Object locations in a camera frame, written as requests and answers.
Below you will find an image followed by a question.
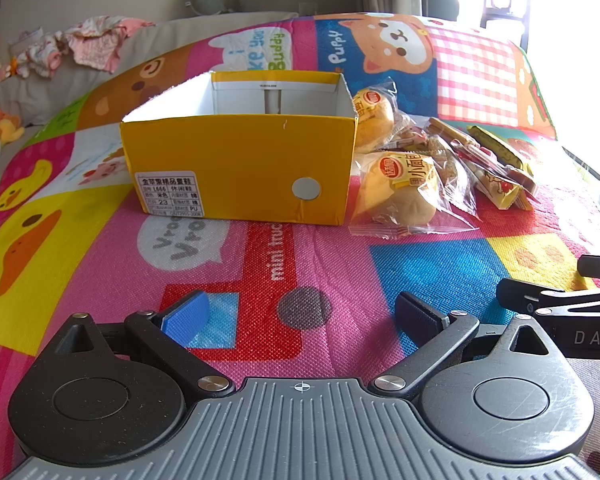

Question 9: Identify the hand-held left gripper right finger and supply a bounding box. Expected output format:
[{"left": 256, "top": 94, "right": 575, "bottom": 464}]
[{"left": 369, "top": 291, "right": 557, "bottom": 402}]

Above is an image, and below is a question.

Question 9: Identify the orange plush toy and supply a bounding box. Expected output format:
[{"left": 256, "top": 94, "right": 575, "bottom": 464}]
[{"left": 0, "top": 106, "right": 26, "bottom": 164}]

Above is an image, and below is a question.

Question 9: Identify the pile of pink clothes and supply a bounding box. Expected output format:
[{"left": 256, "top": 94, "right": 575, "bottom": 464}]
[{"left": 9, "top": 16, "right": 156, "bottom": 79}]

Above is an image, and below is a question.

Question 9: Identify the small bread packet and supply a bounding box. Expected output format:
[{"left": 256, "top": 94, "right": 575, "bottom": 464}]
[
  {"left": 352, "top": 79, "right": 417, "bottom": 155},
  {"left": 349, "top": 151, "right": 482, "bottom": 237}
]

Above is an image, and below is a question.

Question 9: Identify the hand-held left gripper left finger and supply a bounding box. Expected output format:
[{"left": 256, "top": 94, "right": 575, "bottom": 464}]
[{"left": 55, "top": 290, "right": 237, "bottom": 401}]

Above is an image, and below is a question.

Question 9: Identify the dark yellow snack bar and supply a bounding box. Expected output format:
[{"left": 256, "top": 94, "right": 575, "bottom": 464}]
[{"left": 466, "top": 125, "right": 539, "bottom": 197}]

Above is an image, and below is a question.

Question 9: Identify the yellow cardboard box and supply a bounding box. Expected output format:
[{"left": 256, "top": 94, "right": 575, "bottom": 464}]
[{"left": 119, "top": 70, "right": 360, "bottom": 225}]

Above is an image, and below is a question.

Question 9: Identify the biscuit stick packet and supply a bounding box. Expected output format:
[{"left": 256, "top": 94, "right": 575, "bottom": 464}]
[{"left": 424, "top": 117, "right": 482, "bottom": 212}]

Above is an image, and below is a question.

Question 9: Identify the colourful printed play mat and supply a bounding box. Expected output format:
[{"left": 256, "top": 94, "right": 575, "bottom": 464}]
[{"left": 0, "top": 12, "right": 600, "bottom": 480}]

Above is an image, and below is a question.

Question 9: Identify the red snack packet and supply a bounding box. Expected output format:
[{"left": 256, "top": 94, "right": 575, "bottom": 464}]
[{"left": 452, "top": 139, "right": 527, "bottom": 211}]

